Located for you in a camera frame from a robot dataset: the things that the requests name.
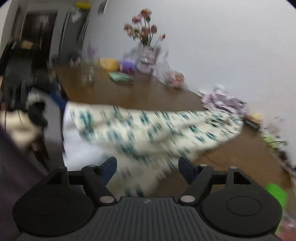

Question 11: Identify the cream green-flowered garment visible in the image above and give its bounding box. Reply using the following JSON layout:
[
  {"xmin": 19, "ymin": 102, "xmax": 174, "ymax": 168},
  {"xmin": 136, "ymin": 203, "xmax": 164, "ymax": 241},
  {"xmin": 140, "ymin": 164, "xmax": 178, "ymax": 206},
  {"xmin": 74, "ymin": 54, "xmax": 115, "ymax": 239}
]
[{"xmin": 63, "ymin": 102, "xmax": 243, "ymax": 198}]

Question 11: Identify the clear glass jar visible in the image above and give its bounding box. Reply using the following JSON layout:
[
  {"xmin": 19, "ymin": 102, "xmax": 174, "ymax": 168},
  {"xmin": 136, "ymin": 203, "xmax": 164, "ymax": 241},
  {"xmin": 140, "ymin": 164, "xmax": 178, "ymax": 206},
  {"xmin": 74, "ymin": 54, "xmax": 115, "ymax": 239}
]
[{"xmin": 81, "ymin": 47, "xmax": 96, "ymax": 84}]

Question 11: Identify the dark gift box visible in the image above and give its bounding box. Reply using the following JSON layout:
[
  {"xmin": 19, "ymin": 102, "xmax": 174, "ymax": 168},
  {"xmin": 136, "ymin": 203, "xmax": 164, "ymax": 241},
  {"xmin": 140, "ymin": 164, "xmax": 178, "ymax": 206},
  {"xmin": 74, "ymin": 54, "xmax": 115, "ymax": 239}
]
[{"xmin": 244, "ymin": 118, "xmax": 260, "ymax": 131}]

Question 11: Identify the purple floral folded garment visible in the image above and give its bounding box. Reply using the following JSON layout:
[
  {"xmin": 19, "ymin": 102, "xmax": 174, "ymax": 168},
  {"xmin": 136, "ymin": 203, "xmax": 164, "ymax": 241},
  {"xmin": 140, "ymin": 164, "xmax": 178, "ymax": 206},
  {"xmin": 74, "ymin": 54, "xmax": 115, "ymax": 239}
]
[{"xmin": 201, "ymin": 89, "xmax": 247, "ymax": 115}]

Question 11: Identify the green translucent case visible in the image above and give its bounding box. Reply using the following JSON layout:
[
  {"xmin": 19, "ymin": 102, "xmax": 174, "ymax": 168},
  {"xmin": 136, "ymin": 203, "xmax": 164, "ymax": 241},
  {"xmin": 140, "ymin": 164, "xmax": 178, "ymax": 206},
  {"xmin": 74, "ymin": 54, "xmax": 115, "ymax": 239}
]
[{"xmin": 262, "ymin": 134, "xmax": 284, "ymax": 149}]

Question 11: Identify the yellow snack box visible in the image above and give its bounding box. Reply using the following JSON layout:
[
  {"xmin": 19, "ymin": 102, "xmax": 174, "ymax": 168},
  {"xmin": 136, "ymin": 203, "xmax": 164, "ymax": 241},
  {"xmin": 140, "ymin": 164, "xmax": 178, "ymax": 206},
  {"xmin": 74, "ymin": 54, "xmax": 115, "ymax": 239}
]
[{"xmin": 245, "ymin": 113, "xmax": 263, "ymax": 124}]

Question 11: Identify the bright green roll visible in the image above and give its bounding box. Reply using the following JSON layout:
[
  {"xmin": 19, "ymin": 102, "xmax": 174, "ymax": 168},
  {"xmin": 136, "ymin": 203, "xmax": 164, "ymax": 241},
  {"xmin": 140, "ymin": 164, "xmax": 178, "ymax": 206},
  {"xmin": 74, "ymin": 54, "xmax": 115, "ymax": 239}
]
[{"xmin": 264, "ymin": 182, "xmax": 289, "ymax": 235}]

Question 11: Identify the green fabric pouch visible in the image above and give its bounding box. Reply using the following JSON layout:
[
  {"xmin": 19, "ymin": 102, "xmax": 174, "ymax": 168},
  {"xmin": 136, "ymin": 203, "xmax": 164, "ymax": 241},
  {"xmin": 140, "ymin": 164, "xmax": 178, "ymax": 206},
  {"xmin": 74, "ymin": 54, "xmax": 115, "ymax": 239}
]
[{"xmin": 108, "ymin": 72, "xmax": 134, "ymax": 82}]

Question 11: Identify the yellow mug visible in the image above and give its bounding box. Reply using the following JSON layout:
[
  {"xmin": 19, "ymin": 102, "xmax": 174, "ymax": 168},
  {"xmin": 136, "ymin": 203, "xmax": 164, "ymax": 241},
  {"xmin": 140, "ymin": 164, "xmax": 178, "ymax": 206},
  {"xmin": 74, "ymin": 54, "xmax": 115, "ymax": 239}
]
[{"xmin": 99, "ymin": 58, "xmax": 119, "ymax": 72}]

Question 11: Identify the clear plastic snack bag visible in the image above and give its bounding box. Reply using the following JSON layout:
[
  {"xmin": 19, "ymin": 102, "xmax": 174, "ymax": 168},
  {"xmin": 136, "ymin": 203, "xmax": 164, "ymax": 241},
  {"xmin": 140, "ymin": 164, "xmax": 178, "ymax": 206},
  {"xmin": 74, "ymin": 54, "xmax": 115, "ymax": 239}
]
[{"xmin": 155, "ymin": 61, "xmax": 187, "ymax": 89}]

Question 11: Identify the dried flower bouquet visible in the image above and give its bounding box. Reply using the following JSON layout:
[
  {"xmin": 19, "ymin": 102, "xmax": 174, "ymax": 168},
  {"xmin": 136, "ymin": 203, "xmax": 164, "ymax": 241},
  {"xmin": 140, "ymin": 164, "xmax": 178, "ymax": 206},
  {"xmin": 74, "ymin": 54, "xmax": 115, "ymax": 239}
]
[{"xmin": 123, "ymin": 8, "xmax": 166, "ymax": 49}]

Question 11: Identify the black plug cable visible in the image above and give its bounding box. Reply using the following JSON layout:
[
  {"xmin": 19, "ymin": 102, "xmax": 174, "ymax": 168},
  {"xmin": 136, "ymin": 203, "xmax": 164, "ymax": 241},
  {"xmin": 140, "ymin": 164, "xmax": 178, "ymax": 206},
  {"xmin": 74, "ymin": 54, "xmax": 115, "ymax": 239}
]
[{"xmin": 265, "ymin": 116, "xmax": 290, "ymax": 149}]

